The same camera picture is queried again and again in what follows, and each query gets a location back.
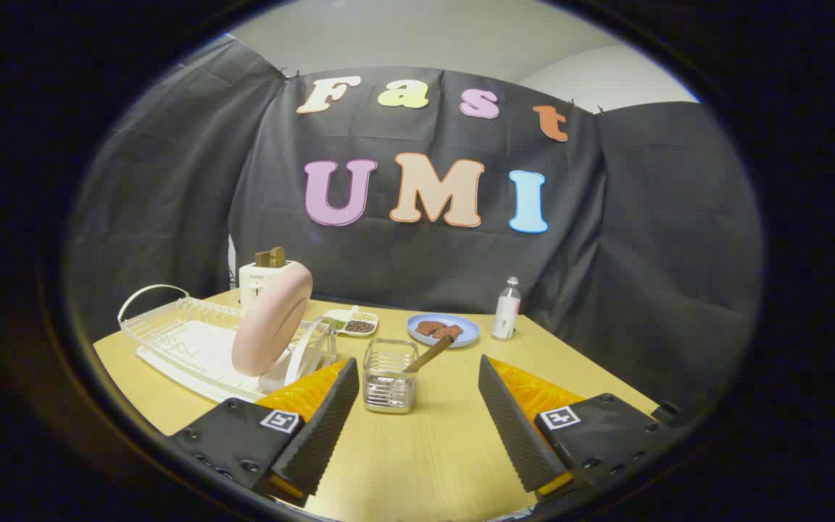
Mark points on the black backdrop cloth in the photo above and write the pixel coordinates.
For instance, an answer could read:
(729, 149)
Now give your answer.
(417, 239)

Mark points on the white toaster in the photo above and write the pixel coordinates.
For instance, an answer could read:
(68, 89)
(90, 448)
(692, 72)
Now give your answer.
(256, 279)

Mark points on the clear plastic bottle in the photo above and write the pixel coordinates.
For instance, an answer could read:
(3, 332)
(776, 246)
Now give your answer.
(507, 312)

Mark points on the pink plate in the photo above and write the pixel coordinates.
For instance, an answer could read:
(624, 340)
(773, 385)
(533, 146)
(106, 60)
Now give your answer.
(273, 319)

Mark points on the blue plate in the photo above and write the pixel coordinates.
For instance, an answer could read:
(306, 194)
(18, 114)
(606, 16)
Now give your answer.
(421, 335)

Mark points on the white divided snack tray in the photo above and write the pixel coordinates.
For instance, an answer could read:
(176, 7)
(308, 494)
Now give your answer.
(352, 322)

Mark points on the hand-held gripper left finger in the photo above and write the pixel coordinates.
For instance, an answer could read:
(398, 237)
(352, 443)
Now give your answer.
(327, 428)

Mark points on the brown bread piece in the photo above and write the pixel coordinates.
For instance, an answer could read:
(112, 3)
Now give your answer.
(449, 332)
(429, 327)

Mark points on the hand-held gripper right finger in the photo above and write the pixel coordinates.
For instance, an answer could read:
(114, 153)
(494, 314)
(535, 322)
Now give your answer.
(515, 428)

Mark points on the brown toast slice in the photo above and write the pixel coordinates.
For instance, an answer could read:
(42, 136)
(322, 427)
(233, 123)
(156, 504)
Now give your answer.
(270, 257)

